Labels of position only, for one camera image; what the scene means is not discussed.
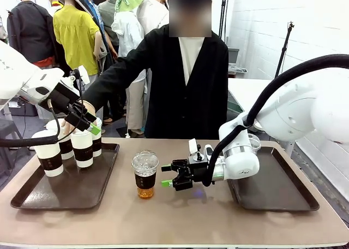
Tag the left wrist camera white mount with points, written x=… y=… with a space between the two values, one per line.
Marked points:
x=82 y=73

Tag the mannequin green hat white coat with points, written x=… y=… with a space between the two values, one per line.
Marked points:
x=129 y=33

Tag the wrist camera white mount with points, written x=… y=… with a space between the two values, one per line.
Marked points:
x=200 y=152
x=82 y=73

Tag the mannequin in grey-green shirt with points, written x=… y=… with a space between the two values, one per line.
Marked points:
x=109 y=14

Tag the clear cup amber drink black sleeve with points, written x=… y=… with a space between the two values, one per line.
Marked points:
x=145 y=178

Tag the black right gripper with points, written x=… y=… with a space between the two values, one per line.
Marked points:
x=192 y=174

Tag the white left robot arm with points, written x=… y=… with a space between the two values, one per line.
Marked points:
x=16 y=74

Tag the person right hand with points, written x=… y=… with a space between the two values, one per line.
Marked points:
x=69 y=126

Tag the person left forearm black sleeve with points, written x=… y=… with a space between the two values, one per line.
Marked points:
x=222 y=107

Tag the black vertical poles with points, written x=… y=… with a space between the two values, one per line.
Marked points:
x=224 y=11

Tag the background person blue shirt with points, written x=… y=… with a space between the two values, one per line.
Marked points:
x=102 y=19

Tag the mannequin in yellow blouse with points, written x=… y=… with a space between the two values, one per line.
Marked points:
x=75 y=41

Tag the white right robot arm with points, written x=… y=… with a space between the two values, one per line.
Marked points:
x=294 y=115

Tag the grey box on table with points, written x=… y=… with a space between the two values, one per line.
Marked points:
x=234 y=56

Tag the clear domed-lid cup dark drink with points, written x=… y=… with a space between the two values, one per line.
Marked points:
x=255 y=143

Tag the black tripod stand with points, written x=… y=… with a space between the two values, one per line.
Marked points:
x=285 y=47

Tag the mannequin in white shirt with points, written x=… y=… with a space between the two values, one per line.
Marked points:
x=152 y=14

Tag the black box on floor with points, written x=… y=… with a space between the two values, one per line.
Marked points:
x=23 y=109

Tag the person torso black cardigan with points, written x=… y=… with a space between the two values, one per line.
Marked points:
x=180 y=96

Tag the mannequin in black jacket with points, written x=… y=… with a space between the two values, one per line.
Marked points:
x=30 y=33

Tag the white paper cup black sleeve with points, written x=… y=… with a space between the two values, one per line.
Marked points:
x=97 y=145
x=82 y=150
x=49 y=156
x=65 y=148

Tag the dark chair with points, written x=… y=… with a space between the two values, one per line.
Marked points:
x=9 y=139

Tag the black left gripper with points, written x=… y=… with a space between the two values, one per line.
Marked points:
x=58 y=97

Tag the person right forearm black sleeve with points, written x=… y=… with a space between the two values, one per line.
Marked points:
x=109 y=82

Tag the dark brown plastic tray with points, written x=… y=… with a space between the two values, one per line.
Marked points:
x=272 y=189
x=71 y=189

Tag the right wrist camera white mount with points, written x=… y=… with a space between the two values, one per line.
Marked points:
x=200 y=152

